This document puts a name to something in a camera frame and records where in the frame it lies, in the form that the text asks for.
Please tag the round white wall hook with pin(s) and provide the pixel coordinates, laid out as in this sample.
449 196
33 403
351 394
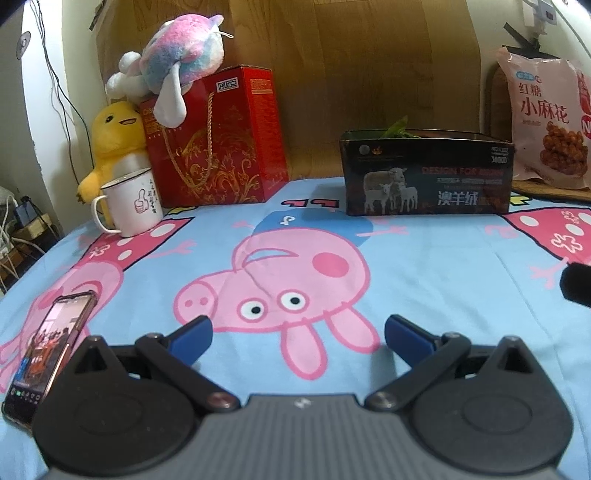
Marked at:
23 45

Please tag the cartoon pig printed blanket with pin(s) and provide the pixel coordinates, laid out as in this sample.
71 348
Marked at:
415 267

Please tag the yellow duck plush toy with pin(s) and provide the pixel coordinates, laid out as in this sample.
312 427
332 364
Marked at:
115 138

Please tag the dark charger block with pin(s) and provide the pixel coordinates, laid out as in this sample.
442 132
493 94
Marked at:
24 211

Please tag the red gift box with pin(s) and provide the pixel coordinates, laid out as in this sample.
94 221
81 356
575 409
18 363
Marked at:
231 138

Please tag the large pink snack bag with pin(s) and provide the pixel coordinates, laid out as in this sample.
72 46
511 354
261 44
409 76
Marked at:
545 120

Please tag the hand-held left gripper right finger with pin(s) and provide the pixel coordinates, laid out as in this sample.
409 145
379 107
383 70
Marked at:
406 337

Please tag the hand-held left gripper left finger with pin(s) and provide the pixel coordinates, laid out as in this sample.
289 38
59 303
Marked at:
194 334

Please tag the pastel plush toy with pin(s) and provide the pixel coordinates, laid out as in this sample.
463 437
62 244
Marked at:
180 60

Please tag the dark green snack packet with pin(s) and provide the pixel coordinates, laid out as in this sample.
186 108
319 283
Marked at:
397 130

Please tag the dark printed box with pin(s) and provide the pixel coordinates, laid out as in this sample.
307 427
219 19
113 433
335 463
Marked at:
438 180

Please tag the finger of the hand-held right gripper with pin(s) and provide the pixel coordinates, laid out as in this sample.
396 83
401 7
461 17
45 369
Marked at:
577 286

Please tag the white enamel mug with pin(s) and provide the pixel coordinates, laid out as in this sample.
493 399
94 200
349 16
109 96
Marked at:
134 203

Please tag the smartphone with lit screen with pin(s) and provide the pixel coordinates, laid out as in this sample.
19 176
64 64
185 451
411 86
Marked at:
46 355

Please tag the wooden headboard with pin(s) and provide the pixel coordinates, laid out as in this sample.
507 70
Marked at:
360 69

